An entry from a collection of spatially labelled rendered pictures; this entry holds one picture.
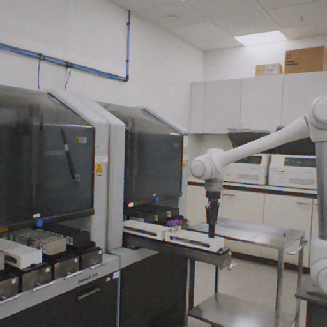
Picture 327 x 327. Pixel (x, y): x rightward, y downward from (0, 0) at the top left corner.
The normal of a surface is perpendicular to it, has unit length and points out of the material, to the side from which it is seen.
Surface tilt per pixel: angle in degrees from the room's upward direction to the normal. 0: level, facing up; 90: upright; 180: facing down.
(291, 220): 90
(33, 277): 90
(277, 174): 90
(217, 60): 90
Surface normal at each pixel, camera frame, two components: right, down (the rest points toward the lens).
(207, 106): -0.56, 0.03
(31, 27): 0.83, 0.06
